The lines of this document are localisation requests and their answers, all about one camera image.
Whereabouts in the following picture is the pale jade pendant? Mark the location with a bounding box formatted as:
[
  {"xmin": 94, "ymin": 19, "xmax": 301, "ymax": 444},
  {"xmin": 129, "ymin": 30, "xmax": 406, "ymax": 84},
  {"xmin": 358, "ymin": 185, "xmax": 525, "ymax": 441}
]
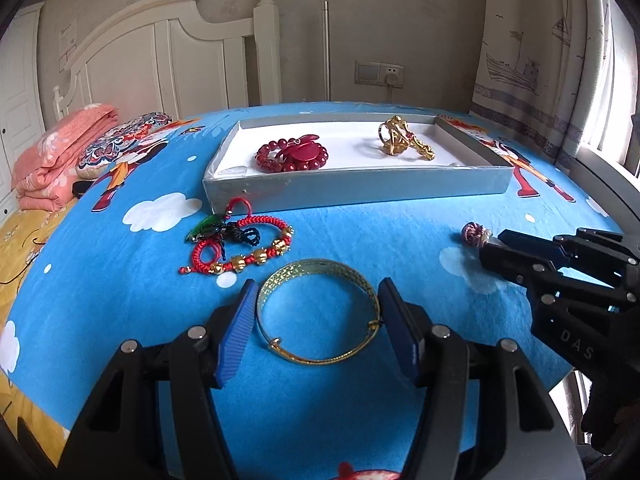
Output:
[{"xmin": 460, "ymin": 221, "xmax": 500, "ymax": 249}]

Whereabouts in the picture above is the grey white jewelry tray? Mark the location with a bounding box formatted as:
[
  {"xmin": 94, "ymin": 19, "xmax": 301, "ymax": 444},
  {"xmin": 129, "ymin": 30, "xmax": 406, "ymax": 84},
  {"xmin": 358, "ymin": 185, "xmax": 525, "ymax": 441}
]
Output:
[{"xmin": 202, "ymin": 113, "xmax": 512, "ymax": 212}]

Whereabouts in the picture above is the dark red bead bracelet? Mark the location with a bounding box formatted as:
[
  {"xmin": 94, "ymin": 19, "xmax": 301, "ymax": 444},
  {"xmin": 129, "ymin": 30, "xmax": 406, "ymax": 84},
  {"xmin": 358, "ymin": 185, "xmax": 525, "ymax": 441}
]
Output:
[{"xmin": 254, "ymin": 136, "xmax": 330, "ymax": 175}]

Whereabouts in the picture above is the yellow floral bedsheet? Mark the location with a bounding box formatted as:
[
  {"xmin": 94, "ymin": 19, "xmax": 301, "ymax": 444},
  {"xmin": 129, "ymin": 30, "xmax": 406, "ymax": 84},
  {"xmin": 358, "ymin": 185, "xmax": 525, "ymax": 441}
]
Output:
[{"xmin": 1, "ymin": 200, "xmax": 77, "ymax": 465}]

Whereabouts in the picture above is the white wardrobe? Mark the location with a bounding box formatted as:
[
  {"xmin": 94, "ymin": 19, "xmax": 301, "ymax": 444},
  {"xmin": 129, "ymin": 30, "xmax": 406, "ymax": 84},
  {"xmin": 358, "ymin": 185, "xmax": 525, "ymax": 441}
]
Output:
[{"xmin": 0, "ymin": 2, "xmax": 46, "ymax": 224}]

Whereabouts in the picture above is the red cord gold bead bracelet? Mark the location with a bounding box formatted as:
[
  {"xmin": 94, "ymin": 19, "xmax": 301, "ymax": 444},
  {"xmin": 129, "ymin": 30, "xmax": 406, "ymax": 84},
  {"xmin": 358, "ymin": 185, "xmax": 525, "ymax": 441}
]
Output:
[{"xmin": 179, "ymin": 213, "xmax": 295, "ymax": 276}]

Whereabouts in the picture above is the red flower hair clip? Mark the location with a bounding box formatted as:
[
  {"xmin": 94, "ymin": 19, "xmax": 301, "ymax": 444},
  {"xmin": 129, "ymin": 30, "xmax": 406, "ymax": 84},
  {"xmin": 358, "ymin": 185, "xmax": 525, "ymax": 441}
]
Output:
[{"xmin": 276, "ymin": 134, "xmax": 322, "ymax": 168}]

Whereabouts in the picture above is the gold bamboo link bracelet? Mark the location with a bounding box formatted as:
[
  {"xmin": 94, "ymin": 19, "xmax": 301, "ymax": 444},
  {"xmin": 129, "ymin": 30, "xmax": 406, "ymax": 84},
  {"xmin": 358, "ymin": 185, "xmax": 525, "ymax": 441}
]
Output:
[{"xmin": 382, "ymin": 115, "xmax": 436, "ymax": 162}]

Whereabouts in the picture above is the gold bangle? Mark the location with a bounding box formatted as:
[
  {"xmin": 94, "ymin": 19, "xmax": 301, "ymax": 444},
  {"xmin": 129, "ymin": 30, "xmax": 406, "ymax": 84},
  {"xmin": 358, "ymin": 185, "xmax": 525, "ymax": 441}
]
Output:
[{"xmin": 255, "ymin": 258, "xmax": 383, "ymax": 368}]

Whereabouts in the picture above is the ship print curtain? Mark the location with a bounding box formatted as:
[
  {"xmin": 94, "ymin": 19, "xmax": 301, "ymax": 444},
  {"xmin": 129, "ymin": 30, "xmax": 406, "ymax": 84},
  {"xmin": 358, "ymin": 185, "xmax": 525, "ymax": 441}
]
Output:
[{"xmin": 471, "ymin": 0, "xmax": 639, "ymax": 174}]

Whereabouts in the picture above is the blue cartoon tablecloth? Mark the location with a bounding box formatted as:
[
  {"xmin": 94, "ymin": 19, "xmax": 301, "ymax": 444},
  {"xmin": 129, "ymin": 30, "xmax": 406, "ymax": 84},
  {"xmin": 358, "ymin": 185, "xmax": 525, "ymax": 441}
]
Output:
[{"xmin": 1, "ymin": 110, "xmax": 615, "ymax": 479}]

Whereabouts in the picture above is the double ring flower brooch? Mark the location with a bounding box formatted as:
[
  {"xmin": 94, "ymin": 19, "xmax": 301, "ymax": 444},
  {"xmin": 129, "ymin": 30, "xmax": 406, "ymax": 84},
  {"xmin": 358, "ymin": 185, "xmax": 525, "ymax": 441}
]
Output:
[{"xmin": 378, "ymin": 122, "xmax": 402, "ymax": 156}]

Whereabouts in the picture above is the wall switch and socket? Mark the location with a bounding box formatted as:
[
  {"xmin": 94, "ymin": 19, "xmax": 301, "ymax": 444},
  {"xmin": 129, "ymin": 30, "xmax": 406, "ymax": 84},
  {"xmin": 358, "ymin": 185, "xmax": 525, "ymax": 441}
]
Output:
[{"xmin": 355, "ymin": 61, "xmax": 405, "ymax": 89}]

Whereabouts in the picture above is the folded pink quilt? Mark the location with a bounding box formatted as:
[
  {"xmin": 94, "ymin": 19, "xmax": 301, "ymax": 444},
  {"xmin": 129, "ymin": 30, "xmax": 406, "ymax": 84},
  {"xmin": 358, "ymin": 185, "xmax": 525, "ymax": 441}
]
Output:
[{"xmin": 11, "ymin": 103, "xmax": 118, "ymax": 211}]

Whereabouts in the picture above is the patterned pillow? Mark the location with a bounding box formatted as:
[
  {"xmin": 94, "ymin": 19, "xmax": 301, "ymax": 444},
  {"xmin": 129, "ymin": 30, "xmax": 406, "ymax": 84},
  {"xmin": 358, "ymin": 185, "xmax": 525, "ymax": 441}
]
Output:
[{"xmin": 76, "ymin": 112, "xmax": 172, "ymax": 180}]

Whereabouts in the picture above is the white bed headboard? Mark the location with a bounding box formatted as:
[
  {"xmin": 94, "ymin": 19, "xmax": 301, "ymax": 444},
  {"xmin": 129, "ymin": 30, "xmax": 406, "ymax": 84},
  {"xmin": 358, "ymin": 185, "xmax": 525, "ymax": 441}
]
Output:
[{"xmin": 53, "ymin": 0, "xmax": 282, "ymax": 120}]

